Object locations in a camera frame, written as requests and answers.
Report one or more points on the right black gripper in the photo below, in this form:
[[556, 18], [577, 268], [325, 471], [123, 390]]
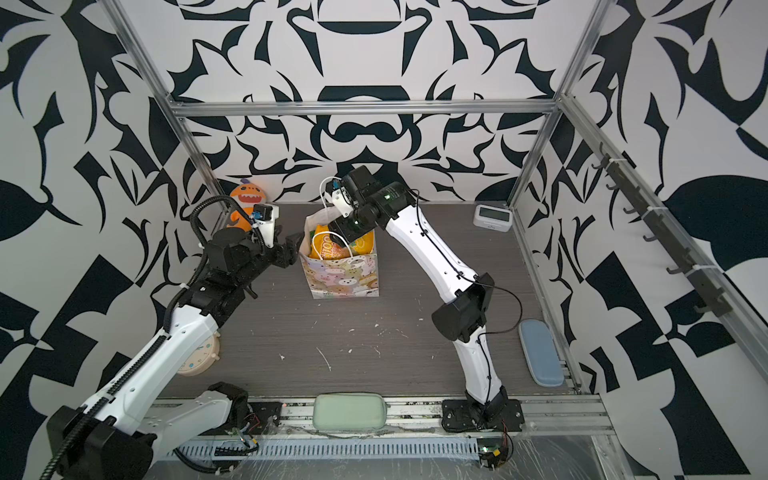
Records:
[[340, 227]]

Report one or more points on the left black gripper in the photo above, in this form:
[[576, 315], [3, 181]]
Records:
[[285, 250]]

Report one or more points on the patterned paper gift bag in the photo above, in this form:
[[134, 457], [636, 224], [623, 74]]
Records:
[[345, 278]]

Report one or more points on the yellow snack packet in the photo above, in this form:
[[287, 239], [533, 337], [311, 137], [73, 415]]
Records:
[[328, 245]]

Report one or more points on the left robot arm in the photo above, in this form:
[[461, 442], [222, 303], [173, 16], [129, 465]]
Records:
[[108, 436]]

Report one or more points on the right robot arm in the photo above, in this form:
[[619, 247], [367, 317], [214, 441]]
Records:
[[466, 295]]

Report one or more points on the orange shark plush toy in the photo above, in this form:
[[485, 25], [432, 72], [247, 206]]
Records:
[[247, 194]]

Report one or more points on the white digital clock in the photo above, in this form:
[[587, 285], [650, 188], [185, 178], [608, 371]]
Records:
[[492, 218]]

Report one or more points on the green pouch case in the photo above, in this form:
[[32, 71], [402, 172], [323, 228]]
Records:
[[349, 412]]

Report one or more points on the blue pouch case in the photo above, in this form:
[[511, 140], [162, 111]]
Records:
[[540, 353]]

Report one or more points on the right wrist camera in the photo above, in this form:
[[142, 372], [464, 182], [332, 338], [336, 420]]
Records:
[[332, 191]]

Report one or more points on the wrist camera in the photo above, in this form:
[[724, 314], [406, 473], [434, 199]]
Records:
[[332, 191], [263, 221]]

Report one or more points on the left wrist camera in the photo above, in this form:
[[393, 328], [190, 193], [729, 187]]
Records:
[[263, 221]]

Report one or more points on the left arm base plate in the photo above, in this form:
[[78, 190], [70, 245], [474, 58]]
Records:
[[258, 417]]

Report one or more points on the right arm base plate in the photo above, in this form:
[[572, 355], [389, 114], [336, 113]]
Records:
[[462, 416]]

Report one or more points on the white cable duct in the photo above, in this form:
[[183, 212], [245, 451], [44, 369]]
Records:
[[458, 448]]

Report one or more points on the black wall hook rack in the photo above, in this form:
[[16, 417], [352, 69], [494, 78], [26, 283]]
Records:
[[666, 231]]

